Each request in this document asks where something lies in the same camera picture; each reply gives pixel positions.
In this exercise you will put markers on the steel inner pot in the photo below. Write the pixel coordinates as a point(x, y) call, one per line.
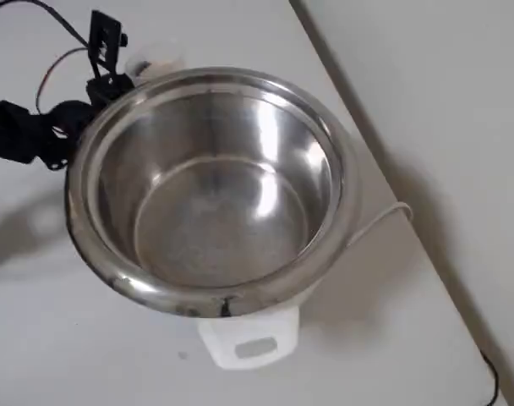
point(223, 220)

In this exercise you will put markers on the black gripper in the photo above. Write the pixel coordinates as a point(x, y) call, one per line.
point(106, 83)

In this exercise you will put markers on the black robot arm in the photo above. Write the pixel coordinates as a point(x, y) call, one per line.
point(24, 131)

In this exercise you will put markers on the white rice cooker body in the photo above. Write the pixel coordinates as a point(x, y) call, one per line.
point(278, 327)

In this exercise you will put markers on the black camera mount frame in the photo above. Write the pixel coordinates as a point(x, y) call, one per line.
point(105, 38)

